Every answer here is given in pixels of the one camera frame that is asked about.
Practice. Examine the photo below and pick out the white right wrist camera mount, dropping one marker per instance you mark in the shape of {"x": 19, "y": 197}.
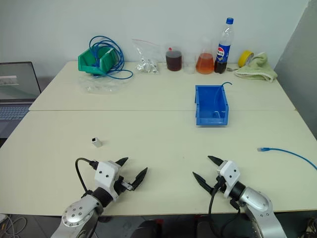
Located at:
{"x": 230, "y": 173}

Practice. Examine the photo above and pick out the zip bag with silver parts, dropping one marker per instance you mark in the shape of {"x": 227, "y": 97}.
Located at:
{"x": 146, "y": 67}

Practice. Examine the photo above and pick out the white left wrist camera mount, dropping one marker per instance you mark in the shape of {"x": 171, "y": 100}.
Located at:
{"x": 105, "y": 173}

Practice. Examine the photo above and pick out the grey partition panel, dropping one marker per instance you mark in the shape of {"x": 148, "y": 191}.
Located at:
{"x": 302, "y": 74}

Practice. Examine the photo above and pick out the light green towel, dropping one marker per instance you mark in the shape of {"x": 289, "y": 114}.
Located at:
{"x": 260, "y": 69}

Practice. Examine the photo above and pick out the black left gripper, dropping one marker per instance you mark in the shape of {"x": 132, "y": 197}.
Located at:
{"x": 122, "y": 186}

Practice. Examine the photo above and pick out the cola bottle with blue cap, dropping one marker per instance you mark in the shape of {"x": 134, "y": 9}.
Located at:
{"x": 223, "y": 53}

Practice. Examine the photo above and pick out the white ethernet coupler adapter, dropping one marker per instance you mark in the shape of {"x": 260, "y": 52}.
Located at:
{"x": 97, "y": 143}

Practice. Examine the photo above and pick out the clear plastic bag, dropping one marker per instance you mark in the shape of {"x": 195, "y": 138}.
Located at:
{"x": 99, "y": 86}

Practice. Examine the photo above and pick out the blue plastic bin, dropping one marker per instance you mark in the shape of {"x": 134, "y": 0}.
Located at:
{"x": 206, "y": 104}

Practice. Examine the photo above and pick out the yellow tape roll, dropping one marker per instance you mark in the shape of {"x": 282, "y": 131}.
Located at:
{"x": 244, "y": 58}

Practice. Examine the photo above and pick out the dark rounded shape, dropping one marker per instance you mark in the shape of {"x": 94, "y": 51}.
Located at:
{"x": 146, "y": 229}

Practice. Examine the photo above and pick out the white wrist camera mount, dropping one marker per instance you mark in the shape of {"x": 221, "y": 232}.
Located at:
{"x": 105, "y": 173}
{"x": 230, "y": 173}

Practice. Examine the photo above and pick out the grey laptop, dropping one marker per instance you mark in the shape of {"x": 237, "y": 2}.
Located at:
{"x": 17, "y": 81}

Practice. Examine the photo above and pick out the flask of orange liquid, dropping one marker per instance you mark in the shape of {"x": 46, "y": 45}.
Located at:
{"x": 204, "y": 64}

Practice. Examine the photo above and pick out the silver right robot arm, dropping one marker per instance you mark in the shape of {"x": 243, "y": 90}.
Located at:
{"x": 257, "y": 200}

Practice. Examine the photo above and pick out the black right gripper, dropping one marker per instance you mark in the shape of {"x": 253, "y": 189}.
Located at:
{"x": 218, "y": 184}

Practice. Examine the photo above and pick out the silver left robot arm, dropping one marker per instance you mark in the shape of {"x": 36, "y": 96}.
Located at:
{"x": 79, "y": 213}

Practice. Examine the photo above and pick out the small clear beaker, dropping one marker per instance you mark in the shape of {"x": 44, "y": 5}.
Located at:
{"x": 189, "y": 68}

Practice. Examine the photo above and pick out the jar of dark liquid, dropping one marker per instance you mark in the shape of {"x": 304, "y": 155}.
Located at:
{"x": 174, "y": 62}

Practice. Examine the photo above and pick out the green plastic bin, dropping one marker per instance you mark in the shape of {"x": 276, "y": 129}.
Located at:
{"x": 85, "y": 62}

